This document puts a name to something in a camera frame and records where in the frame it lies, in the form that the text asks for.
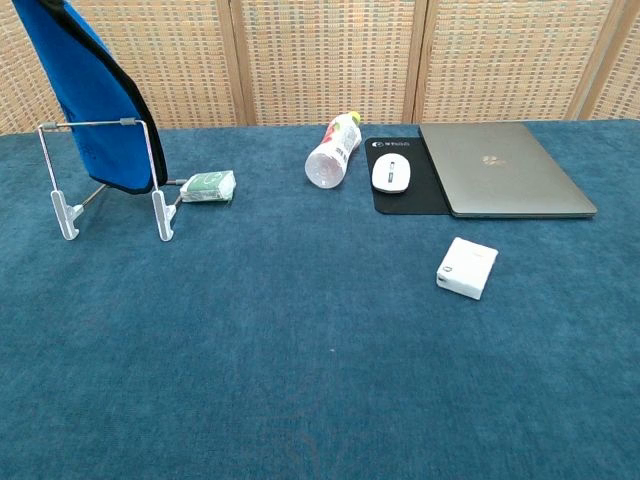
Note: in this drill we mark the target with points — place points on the grey and blue cloth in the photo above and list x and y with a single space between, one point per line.
100 100

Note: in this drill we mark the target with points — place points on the plastic bottle green cap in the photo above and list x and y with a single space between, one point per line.
332 155

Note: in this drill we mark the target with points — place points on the white computer mouse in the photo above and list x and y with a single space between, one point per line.
391 172

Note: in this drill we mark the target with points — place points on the black mouse pad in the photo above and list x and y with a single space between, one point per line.
420 200

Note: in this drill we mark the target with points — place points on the blue carpet table cover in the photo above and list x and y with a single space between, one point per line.
300 350

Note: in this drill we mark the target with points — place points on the green white tissue pack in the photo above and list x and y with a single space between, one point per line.
207 186

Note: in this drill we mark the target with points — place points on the white power adapter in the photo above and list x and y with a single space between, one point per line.
467 267

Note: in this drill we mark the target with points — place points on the woven bamboo folding screen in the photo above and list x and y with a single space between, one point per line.
325 60

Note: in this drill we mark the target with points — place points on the silver closed laptop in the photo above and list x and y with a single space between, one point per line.
505 170

